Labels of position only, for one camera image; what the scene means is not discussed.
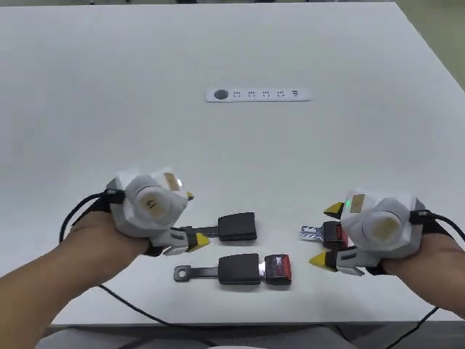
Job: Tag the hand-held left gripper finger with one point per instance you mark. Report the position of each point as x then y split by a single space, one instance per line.
190 196
178 243

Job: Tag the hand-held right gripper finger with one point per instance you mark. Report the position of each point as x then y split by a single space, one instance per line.
334 209
338 260

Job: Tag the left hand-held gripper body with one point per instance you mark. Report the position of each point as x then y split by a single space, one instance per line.
149 207

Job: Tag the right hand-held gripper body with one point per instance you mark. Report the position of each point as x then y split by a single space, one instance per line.
385 225

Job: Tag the black seat belt buckle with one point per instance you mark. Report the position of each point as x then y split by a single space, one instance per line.
238 227
236 269

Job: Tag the person's right hand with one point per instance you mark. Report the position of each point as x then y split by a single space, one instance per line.
417 260

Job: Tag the person's left hand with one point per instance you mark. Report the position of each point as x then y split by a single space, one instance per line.
98 232

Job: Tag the white power strip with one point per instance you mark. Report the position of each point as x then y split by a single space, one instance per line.
258 94

